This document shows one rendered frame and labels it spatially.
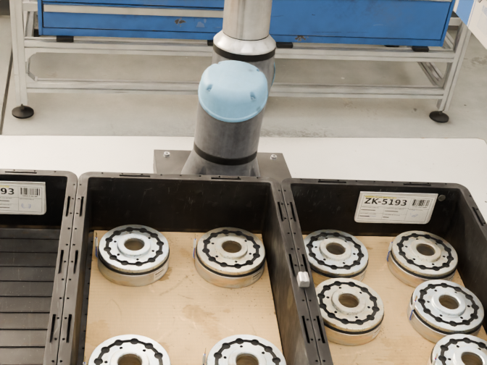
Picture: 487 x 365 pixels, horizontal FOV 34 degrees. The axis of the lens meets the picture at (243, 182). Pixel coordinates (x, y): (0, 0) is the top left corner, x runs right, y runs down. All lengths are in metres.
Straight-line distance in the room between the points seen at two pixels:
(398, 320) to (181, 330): 0.31
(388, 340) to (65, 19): 2.05
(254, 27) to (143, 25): 1.52
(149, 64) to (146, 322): 2.44
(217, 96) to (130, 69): 2.09
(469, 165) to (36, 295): 1.02
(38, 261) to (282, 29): 1.97
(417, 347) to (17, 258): 0.58
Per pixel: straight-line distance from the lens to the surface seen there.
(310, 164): 1.69
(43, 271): 1.19
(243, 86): 1.36
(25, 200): 1.23
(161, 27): 2.95
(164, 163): 1.55
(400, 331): 1.17
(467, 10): 1.55
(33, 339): 1.10
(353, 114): 3.31
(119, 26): 2.94
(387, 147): 1.79
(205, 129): 1.39
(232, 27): 1.46
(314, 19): 3.03
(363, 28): 3.10
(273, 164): 1.60
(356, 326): 1.11
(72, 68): 3.42
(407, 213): 1.30
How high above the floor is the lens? 1.63
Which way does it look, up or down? 36 degrees down
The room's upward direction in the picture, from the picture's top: 8 degrees clockwise
